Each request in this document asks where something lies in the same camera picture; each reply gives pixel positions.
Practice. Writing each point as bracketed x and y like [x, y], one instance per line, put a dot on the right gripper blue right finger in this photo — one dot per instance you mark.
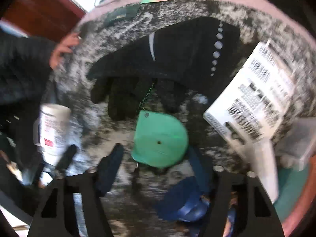
[202, 166]

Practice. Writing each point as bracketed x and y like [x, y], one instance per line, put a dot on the seated person in black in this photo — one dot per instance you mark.
[25, 71]

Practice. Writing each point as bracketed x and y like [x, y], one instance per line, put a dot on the dark green small packet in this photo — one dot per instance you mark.
[124, 13]

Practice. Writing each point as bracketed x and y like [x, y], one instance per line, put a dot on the seated person's hand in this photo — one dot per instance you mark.
[64, 47]

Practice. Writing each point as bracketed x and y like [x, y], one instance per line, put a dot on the white medicine bottle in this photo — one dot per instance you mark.
[50, 131]

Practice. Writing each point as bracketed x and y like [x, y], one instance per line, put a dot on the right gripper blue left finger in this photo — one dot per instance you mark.
[107, 169]

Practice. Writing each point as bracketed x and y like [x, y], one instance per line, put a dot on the white battery blister card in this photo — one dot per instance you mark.
[251, 108]

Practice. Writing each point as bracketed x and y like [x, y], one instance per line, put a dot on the black glove on blanket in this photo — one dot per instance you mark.
[199, 55]

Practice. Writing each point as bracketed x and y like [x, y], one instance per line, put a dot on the dark red wooden door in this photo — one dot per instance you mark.
[52, 19]

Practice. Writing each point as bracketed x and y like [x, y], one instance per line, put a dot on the blue figurine toy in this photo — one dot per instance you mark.
[186, 204]

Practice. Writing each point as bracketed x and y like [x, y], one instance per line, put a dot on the grey white patterned blanket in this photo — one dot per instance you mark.
[95, 128]

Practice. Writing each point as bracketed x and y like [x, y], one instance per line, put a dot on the clear plastic small box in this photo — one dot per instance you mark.
[298, 145]

